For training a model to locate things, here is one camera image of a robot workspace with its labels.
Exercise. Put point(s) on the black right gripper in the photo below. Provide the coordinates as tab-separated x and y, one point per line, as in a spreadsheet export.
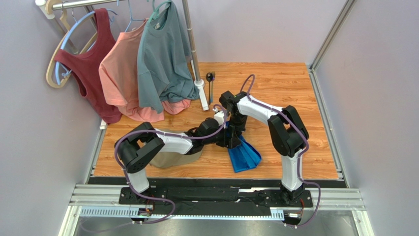
236	131

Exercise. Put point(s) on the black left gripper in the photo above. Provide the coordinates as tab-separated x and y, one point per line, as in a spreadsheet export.
223	130

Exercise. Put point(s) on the blue cloth napkin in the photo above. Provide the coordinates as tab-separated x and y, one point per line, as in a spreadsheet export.
242	154

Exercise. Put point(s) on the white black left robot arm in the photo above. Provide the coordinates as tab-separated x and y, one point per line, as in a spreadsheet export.
139	147

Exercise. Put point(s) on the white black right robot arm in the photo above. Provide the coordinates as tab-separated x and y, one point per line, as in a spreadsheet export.
287	131

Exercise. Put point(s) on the white clothes rack foot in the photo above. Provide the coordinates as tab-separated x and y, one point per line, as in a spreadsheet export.
200	84

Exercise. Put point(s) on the beige baseball cap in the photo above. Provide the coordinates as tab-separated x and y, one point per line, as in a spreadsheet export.
168	159

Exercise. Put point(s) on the black spoon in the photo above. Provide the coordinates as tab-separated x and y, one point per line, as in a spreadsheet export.
208	79

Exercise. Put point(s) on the teal t-shirt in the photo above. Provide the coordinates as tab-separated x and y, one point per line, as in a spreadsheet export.
162	62

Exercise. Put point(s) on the pink t-shirt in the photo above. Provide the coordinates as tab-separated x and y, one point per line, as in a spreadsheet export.
118	75

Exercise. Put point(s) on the teal clothes hanger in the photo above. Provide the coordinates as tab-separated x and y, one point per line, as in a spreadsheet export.
156	9

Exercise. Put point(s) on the maroon tank top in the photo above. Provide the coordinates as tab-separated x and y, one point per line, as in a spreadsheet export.
85	68

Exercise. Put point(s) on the light blue clothes hanger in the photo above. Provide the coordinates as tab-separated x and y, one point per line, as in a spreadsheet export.
57	75

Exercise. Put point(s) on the metal clothes rack pole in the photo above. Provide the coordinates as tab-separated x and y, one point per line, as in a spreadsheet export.
194	61

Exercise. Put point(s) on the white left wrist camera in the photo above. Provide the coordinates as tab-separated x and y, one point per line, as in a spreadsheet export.
220	117

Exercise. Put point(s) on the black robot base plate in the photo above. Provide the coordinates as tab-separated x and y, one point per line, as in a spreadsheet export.
264	197

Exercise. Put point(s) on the aluminium frame rail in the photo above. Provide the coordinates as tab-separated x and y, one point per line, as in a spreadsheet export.
114	210

